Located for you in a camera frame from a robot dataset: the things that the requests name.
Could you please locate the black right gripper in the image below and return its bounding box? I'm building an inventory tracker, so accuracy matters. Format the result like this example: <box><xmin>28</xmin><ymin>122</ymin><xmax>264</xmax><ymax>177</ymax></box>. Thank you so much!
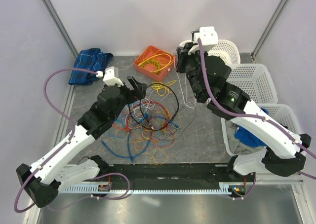
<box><xmin>176</xmin><ymin>42</ymin><xmax>209</xmax><ymax>100</ymax></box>

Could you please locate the white thin wire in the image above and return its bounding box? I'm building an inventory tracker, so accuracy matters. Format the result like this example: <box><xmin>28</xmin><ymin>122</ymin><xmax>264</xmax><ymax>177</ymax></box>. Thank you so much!
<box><xmin>173</xmin><ymin>61</ymin><xmax>196</xmax><ymax>110</ymax></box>

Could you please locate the thick yellow ethernet cable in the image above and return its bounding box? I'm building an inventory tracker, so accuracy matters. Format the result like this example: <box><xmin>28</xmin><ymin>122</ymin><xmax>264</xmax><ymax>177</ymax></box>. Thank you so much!
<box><xmin>138</xmin><ymin>53</ymin><xmax>173</xmax><ymax>69</ymax></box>

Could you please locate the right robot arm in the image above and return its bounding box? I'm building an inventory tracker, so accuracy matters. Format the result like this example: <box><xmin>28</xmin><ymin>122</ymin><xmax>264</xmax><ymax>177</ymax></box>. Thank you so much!
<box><xmin>176</xmin><ymin>41</ymin><xmax>311</xmax><ymax>182</ymax></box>

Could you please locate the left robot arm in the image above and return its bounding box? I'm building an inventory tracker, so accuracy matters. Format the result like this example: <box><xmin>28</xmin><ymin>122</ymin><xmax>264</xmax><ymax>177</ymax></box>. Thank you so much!
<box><xmin>16</xmin><ymin>76</ymin><xmax>147</xmax><ymax>208</ymax></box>

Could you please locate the orange plastic box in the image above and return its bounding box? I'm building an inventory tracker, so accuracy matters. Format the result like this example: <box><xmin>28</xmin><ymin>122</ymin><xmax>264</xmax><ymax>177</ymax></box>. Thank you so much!
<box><xmin>134</xmin><ymin>45</ymin><xmax>175</xmax><ymax>82</ymax></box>

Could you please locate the rounded white perforated basket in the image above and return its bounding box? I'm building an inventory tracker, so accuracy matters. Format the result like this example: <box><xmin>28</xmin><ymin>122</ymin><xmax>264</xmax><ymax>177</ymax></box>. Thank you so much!
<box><xmin>174</xmin><ymin>39</ymin><xmax>240</xmax><ymax>69</ymax></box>

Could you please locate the blue plaid cloth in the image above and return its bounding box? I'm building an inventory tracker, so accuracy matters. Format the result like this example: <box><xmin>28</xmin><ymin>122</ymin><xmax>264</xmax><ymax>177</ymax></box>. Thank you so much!
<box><xmin>68</xmin><ymin>48</ymin><xmax>114</xmax><ymax>86</ymax></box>

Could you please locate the middle white perforated basket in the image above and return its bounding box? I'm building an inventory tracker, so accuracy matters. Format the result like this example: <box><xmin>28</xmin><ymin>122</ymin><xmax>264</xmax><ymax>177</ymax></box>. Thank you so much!
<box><xmin>227</xmin><ymin>63</ymin><xmax>278</xmax><ymax>104</ymax></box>

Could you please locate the blue towel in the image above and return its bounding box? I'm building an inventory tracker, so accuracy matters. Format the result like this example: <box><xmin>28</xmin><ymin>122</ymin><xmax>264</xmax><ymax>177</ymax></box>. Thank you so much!
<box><xmin>234</xmin><ymin>107</ymin><xmax>270</xmax><ymax>148</ymax></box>

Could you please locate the white basket with cloths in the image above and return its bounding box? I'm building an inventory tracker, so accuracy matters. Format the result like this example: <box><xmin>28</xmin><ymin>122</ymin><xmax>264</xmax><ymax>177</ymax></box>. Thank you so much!
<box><xmin>221</xmin><ymin>104</ymin><xmax>303</xmax><ymax>156</ymax></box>

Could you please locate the thick black cable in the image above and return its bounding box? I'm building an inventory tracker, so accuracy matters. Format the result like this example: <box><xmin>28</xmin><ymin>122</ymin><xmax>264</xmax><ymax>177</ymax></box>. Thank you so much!
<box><xmin>128</xmin><ymin>84</ymin><xmax>180</xmax><ymax>131</ymax></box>

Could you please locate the bright yellow wire bundle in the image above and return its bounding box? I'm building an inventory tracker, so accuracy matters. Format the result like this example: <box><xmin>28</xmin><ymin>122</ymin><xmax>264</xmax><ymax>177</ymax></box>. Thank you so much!
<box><xmin>151</xmin><ymin>79</ymin><xmax>177</xmax><ymax>96</ymax></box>

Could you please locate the yellow green wire coil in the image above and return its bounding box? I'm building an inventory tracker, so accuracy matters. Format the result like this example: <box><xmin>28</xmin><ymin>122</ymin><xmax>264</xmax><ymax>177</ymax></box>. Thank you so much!
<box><xmin>140</xmin><ymin>58</ymin><xmax>161</xmax><ymax>74</ymax></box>

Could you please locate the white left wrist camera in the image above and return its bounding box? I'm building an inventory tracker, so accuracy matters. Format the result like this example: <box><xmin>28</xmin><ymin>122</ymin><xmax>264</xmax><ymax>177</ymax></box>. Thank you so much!
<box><xmin>96</xmin><ymin>67</ymin><xmax>124</xmax><ymax>87</ymax></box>

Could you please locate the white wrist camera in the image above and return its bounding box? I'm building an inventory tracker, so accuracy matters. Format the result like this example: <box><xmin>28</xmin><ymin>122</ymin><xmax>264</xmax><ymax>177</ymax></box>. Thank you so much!
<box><xmin>188</xmin><ymin>26</ymin><xmax>218</xmax><ymax>55</ymax></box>
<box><xmin>96</xmin><ymin>67</ymin><xmax>124</xmax><ymax>87</ymax></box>

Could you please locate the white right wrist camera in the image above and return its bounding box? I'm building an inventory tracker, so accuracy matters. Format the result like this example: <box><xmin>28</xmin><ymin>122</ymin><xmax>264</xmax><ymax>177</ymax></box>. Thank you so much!
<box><xmin>188</xmin><ymin>26</ymin><xmax>218</xmax><ymax>55</ymax></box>

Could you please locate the red ethernet cable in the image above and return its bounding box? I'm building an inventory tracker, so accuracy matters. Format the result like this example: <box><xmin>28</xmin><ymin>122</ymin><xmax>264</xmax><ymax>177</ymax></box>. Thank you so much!
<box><xmin>125</xmin><ymin>105</ymin><xmax>173</xmax><ymax>136</ymax></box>

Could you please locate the blue ethernet cable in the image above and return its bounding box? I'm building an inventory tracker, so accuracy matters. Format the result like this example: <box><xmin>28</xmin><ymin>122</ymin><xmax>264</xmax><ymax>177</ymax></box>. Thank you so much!
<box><xmin>100</xmin><ymin>110</ymin><xmax>181</xmax><ymax>163</ymax></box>

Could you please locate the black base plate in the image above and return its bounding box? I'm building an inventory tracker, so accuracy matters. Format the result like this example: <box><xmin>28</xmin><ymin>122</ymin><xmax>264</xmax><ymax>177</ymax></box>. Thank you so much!
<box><xmin>79</xmin><ymin>162</ymin><xmax>256</xmax><ymax>191</ymax></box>

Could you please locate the light blue cable duct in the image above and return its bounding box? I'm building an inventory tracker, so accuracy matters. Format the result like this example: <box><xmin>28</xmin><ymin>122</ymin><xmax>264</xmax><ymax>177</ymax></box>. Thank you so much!
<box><xmin>61</xmin><ymin>183</ymin><xmax>232</xmax><ymax>195</ymax></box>

